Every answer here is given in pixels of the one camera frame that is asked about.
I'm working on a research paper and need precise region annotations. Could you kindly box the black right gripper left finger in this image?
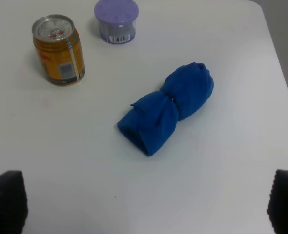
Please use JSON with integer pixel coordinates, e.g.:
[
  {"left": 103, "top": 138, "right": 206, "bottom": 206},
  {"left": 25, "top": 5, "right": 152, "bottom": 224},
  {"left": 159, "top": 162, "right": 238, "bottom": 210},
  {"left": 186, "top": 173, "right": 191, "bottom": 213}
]
[{"left": 0, "top": 170, "right": 28, "bottom": 234}]

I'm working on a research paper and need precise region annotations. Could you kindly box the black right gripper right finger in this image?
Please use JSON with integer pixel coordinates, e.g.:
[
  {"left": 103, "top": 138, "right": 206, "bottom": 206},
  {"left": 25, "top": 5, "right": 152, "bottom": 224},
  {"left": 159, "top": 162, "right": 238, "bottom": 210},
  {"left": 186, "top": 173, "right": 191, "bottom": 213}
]
[{"left": 267, "top": 169, "right": 288, "bottom": 234}]

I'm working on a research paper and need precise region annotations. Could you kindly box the blue cloth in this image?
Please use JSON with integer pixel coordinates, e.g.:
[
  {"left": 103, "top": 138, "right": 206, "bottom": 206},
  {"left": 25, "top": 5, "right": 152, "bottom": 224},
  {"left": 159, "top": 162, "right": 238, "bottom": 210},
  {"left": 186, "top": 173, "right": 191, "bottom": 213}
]
[{"left": 117, "top": 62, "right": 214, "bottom": 156}]

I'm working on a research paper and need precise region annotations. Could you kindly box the gold energy drink can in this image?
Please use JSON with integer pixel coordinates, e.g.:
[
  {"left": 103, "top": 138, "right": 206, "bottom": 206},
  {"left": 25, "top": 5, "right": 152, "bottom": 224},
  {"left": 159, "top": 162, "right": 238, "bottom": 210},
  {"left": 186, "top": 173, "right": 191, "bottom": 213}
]
[{"left": 32, "top": 14, "right": 85, "bottom": 86}]

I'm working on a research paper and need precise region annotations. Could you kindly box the purple lidded small jar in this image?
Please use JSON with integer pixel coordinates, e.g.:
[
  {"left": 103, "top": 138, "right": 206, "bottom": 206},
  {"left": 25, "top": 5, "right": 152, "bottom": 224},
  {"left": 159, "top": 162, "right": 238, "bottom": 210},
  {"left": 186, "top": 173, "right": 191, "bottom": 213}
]
[{"left": 94, "top": 0, "right": 139, "bottom": 44}]

